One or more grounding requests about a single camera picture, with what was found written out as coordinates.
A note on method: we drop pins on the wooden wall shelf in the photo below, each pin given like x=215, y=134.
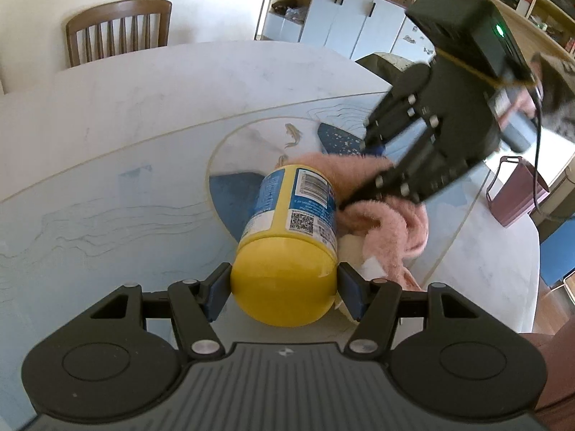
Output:
x=539, y=13

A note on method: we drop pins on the person's grey sleeved right forearm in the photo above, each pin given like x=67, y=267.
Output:
x=559, y=94

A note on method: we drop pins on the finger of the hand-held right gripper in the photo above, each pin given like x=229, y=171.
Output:
x=413, y=175
x=395, y=107

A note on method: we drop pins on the blue stool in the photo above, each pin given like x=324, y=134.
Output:
x=559, y=256

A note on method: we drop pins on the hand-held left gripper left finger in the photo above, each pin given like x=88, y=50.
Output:
x=220, y=292

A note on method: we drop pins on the brown wooden chair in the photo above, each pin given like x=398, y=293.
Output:
x=119, y=11

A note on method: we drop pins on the white cabinet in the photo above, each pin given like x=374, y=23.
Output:
x=328, y=18

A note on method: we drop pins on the pink fluffy cloth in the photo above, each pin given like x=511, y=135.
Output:
x=391, y=220

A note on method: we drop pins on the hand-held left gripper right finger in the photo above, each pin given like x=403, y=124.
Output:
x=351, y=297

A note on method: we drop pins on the yellow plastic container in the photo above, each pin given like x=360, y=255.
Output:
x=284, y=251

